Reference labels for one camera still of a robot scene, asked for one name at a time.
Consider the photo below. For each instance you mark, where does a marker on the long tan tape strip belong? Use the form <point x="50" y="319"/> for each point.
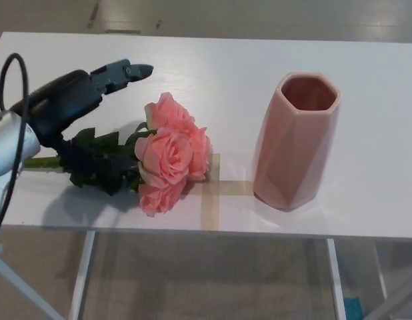
<point x="211" y="210"/>

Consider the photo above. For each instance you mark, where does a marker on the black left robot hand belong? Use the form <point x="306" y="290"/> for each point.
<point x="66" y="96"/>

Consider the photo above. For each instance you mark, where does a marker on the pink faceted ceramic vase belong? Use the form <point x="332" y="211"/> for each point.
<point x="292" y="156"/>

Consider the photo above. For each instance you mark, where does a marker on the teal object on floor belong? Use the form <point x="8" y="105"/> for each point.
<point x="354" y="308"/>

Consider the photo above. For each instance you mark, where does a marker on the pink artificial rose bouquet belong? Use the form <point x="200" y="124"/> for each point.
<point x="166" y="156"/>

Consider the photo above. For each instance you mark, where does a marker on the light blue metal frame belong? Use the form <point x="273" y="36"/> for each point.
<point x="12" y="283"/>

